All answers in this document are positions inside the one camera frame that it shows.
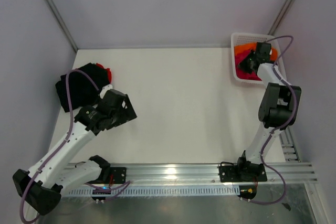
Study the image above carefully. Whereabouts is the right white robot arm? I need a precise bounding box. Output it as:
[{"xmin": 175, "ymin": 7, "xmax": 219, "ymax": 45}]
[{"xmin": 235, "ymin": 42, "xmax": 301, "ymax": 182}]

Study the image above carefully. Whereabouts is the magenta t shirt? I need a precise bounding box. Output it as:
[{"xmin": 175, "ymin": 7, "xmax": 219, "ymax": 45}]
[{"xmin": 235, "ymin": 51, "xmax": 261, "ymax": 81}]

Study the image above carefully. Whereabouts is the white perforated plastic basket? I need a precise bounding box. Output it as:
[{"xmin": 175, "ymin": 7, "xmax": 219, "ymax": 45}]
[{"xmin": 230, "ymin": 33, "xmax": 285, "ymax": 88}]

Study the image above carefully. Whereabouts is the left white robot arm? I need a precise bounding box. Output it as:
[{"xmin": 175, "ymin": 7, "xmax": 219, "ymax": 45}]
[{"xmin": 13, "ymin": 89, "xmax": 137, "ymax": 218}]

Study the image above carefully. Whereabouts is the black folded t shirt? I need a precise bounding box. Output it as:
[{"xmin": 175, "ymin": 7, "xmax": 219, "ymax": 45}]
[{"xmin": 69, "ymin": 63, "xmax": 110, "ymax": 109}]

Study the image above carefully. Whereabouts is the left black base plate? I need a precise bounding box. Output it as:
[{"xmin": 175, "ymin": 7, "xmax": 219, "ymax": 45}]
[{"xmin": 107, "ymin": 167, "xmax": 127, "ymax": 185}]

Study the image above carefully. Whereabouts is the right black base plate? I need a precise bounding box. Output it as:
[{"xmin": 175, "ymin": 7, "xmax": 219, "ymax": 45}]
[{"xmin": 218, "ymin": 163, "xmax": 268, "ymax": 183}]

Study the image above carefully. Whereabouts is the orange t shirt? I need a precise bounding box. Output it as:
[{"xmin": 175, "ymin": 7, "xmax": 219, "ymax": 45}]
[{"xmin": 234, "ymin": 42, "xmax": 279, "ymax": 64}]

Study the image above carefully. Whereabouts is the black controller board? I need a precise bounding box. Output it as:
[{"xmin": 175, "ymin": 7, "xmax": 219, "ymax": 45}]
[
  {"xmin": 91, "ymin": 187, "xmax": 111, "ymax": 202},
  {"xmin": 238, "ymin": 186, "xmax": 257, "ymax": 200}
]

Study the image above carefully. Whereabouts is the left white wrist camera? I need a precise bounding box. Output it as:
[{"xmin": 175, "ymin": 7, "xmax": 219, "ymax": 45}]
[{"xmin": 99, "ymin": 84, "xmax": 113, "ymax": 99}]

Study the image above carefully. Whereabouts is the right black controller board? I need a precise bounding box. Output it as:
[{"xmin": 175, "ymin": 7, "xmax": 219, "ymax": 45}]
[{"xmin": 238, "ymin": 186, "xmax": 257, "ymax": 200}]

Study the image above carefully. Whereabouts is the left black controller board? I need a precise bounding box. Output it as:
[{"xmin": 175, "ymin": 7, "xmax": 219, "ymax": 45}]
[{"xmin": 91, "ymin": 187, "xmax": 111, "ymax": 202}]

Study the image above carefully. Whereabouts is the aluminium side rail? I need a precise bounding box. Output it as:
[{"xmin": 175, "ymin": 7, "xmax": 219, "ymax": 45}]
[{"xmin": 279, "ymin": 127, "xmax": 301, "ymax": 163}]

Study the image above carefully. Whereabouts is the aluminium front rail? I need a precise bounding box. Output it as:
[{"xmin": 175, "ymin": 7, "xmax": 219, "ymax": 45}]
[{"xmin": 111, "ymin": 162, "xmax": 318, "ymax": 185}]

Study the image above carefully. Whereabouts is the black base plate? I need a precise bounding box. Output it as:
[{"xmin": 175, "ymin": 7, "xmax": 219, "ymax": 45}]
[
  {"xmin": 107, "ymin": 167, "xmax": 127, "ymax": 185},
  {"xmin": 218, "ymin": 163, "xmax": 268, "ymax": 183}
]

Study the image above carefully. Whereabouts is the red folded t shirt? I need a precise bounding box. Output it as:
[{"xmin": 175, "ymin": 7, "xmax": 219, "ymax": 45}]
[{"xmin": 96, "ymin": 63, "xmax": 113, "ymax": 83}]

